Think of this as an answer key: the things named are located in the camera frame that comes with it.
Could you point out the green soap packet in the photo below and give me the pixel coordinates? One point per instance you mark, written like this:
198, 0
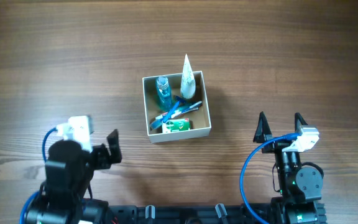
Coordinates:
176, 125

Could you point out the white lotion tube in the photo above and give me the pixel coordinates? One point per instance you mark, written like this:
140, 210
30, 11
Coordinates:
188, 84

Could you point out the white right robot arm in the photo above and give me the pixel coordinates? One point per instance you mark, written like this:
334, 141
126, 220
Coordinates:
300, 183

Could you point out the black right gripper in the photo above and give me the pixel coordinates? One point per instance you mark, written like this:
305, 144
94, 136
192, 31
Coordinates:
278, 143

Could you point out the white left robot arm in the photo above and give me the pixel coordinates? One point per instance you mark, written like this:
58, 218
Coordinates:
69, 170

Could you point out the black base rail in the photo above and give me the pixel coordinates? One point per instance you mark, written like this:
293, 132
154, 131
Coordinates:
179, 214

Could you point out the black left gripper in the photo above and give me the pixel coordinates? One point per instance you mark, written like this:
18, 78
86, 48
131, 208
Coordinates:
103, 154

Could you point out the blue liquid bottle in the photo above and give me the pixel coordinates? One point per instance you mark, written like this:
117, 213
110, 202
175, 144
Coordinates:
164, 93

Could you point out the small blue item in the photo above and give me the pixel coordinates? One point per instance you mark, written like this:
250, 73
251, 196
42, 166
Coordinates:
197, 104

